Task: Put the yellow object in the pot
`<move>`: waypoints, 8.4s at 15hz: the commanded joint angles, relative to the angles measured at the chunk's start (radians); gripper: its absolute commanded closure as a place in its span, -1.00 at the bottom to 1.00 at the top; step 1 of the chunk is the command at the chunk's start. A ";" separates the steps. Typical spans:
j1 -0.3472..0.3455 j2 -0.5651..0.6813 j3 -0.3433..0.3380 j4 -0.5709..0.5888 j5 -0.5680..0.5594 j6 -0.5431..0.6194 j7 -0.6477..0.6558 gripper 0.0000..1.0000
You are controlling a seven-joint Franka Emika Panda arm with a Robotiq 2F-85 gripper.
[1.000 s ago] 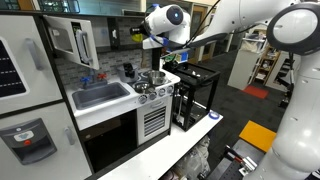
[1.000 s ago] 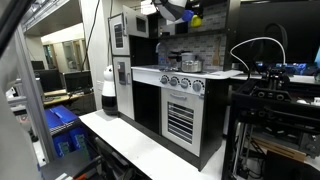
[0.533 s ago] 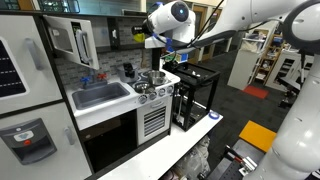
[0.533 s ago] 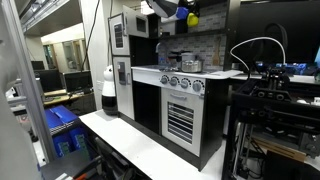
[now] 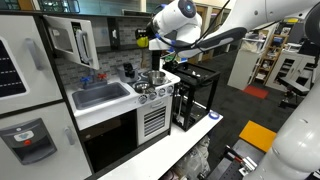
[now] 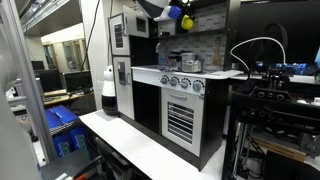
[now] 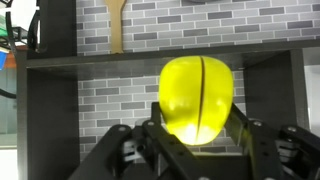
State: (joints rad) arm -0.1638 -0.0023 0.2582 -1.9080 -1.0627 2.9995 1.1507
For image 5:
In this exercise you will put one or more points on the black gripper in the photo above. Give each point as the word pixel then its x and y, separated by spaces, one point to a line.
pixel 150 33

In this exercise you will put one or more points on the yellow toy fruit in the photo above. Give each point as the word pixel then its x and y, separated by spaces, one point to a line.
pixel 142 42

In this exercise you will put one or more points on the steel pot lid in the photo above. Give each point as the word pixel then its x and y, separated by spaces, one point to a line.
pixel 143 87

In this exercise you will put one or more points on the white toy phone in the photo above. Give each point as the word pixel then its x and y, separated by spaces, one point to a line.
pixel 114 34

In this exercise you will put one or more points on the grey toy coffee maker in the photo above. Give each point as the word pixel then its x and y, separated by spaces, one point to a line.
pixel 121 75

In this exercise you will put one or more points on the grey stove knob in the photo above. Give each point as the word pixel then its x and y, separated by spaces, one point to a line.
pixel 161 92
pixel 170 89
pixel 142 99
pixel 152 95

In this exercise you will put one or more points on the grey toy faucet spout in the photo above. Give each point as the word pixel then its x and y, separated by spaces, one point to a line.
pixel 92 78

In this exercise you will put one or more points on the white microwave door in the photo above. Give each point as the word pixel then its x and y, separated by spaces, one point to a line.
pixel 71 58

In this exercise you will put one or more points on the grey toy sink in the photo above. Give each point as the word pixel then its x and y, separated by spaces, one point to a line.
pixel 100 96

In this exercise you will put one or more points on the white black toy kitchen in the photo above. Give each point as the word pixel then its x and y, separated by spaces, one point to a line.
pixel 110 110

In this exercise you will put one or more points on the white oven door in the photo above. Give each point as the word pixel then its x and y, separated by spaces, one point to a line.
pixel 140 133

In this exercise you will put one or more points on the blue tape roll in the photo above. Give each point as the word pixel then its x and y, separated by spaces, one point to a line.
pixel 209 115

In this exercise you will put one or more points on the plain white cabinet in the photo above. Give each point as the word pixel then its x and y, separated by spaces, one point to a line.
pixel 243 70

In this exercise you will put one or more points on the white fridge door with window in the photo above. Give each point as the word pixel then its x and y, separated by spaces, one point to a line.
pixel 40 86

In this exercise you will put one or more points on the red floor mat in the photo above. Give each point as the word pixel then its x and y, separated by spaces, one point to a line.
pixel 255 92

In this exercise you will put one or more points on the wooden open shelf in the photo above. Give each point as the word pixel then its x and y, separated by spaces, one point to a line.
pixel 270 46

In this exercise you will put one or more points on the clear plastic bag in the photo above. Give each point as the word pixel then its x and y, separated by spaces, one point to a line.
pixel 193 160

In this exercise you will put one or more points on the white fridge door with dispenser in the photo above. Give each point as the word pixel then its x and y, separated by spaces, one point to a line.
pixel 66 160

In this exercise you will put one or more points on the yellow floor mat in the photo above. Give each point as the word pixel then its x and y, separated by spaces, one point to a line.
pixel 255 135

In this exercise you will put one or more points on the black bench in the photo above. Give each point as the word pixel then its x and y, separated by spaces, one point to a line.
pixel 293 85

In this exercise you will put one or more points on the dark robot mounting plate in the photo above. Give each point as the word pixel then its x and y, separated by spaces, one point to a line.
pixel 226 170

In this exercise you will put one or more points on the white cabinet with openings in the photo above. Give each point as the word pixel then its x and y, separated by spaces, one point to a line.
pixel 301 66

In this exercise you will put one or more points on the black metal frame rack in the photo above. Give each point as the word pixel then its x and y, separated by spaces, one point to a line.
pixel 196 76

